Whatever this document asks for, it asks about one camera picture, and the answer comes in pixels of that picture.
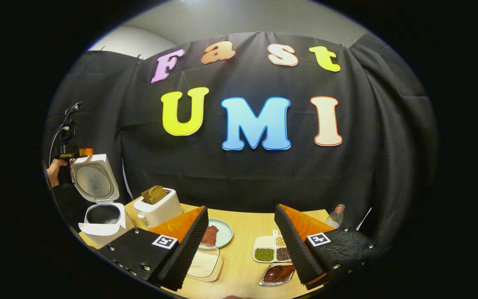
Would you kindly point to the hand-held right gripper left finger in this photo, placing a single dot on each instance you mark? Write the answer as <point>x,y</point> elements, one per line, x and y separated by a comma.
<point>185,255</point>

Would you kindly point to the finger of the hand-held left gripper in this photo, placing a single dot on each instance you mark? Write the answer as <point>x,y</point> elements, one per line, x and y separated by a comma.
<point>86,152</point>

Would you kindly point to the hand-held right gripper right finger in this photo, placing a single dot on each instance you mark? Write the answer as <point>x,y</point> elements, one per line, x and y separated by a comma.
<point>297,253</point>

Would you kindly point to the brown wooden spoon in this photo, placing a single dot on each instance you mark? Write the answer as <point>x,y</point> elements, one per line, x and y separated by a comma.
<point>276,273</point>

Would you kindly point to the white rice cooker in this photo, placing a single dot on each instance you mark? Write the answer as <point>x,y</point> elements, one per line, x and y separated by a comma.
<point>106,230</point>

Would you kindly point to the red meat piece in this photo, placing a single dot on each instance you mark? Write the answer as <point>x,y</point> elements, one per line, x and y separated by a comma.
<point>210,236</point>

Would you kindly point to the white divided bean dish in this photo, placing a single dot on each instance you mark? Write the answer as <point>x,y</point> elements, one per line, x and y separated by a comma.
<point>264,254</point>

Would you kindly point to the pale green plate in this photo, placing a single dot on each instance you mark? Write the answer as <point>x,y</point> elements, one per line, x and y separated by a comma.
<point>224,234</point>

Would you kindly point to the white toaster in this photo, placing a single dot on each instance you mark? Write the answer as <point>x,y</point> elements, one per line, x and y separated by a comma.
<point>160,211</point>

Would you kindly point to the clear plastic water bottle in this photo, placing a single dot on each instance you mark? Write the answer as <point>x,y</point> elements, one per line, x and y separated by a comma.
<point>334,219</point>

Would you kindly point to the brown bread slice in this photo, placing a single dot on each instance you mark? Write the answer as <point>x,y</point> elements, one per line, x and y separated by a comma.
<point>154,194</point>

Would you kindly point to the black backdrop cloth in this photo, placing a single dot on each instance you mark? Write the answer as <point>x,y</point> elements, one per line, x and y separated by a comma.
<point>243,174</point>

